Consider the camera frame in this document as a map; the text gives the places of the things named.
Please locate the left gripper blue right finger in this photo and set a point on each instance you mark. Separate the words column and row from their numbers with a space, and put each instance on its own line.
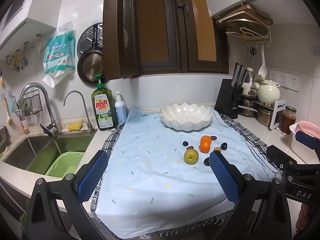
column 222, row 169

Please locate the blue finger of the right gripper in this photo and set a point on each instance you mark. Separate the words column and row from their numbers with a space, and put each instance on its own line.
column 279, row 157
column 307, row 140

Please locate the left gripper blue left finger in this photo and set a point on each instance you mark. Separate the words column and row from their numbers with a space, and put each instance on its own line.
column 89, row 175

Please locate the dark grape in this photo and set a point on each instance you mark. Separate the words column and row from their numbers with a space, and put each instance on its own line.
column 224, row 146

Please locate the green apple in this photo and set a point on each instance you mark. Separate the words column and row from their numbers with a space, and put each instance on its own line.
column 191, row 156

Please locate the orange mandarin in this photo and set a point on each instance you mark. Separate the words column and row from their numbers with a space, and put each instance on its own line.
column 205, row 143

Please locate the dark plum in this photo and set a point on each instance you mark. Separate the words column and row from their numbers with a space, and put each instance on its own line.
column 206, row 162

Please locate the person's right hand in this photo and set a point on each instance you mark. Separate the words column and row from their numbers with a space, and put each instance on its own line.
column 303, row 217

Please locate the pink plastic container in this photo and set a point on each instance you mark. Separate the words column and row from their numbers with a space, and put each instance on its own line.
column 308, row 155

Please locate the green plastic basin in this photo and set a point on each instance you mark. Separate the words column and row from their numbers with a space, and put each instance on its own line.
column 66, row 163

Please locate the jar of red sauce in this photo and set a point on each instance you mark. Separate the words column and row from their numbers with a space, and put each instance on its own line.
column 288, row 118

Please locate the black white checkered towel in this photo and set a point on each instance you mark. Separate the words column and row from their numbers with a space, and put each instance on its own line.
column 252, row 137

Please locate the stainless steel pot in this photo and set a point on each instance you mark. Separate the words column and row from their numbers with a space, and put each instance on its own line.
column 247, row 108

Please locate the stainless steel sink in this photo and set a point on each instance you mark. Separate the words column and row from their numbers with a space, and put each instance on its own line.
column 36, row 154

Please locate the yellow sponge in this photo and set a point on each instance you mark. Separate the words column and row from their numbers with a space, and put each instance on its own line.
column 76, row 126

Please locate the cream ceramic teapot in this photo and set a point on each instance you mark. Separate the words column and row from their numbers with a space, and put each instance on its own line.
column 267, row 91

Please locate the light blue patterned cloth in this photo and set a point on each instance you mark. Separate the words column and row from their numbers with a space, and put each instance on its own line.
column 162, row 174

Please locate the black knife block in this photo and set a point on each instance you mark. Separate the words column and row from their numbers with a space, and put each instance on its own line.
column 230, row 91

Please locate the green dish soap bottle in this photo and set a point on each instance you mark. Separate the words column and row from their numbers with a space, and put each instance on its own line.
column 103, row 106

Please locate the white scalloped ceramic bowl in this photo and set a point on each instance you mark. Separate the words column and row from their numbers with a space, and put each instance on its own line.
column 185, row 117

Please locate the blue white pump bottle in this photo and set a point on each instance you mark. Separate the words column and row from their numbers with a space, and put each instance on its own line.
column 120, row 108

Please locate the white rice spoon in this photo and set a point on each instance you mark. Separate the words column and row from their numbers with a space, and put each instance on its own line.
column 263, row 69

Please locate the black scissors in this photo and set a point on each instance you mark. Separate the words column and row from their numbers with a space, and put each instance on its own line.
column 253, row 52

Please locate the black frying pan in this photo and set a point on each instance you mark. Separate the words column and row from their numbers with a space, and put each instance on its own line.
column 91, row 63

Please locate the teal plastic bag package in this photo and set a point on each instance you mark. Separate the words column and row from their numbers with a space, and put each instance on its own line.
column 59, row 55

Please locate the wooden cutting board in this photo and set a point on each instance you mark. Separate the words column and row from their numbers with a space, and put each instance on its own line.
column 251, row 11

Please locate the white wall outlets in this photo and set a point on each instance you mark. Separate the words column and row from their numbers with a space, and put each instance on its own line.
column 285, row 80

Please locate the wire sink caddy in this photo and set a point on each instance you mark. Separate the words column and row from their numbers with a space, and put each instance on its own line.
column 31, row 104

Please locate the white wire rack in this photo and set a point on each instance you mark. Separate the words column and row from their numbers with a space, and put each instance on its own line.
column 250, row 29

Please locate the dark wooden window frame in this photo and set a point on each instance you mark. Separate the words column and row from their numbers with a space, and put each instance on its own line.
column 161, row 37

